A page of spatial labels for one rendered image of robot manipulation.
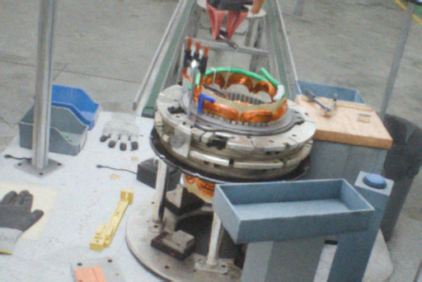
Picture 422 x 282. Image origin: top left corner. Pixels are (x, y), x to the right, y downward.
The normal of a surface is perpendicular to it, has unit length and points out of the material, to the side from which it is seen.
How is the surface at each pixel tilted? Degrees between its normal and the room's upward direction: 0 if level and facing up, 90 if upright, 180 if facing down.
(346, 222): 90
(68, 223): 0
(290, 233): 90
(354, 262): 90
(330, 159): 90
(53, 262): 0
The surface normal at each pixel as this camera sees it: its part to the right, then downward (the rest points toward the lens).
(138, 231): 0.19, -0.90
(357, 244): -0.30, 0.32
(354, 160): 0.10, 0.41
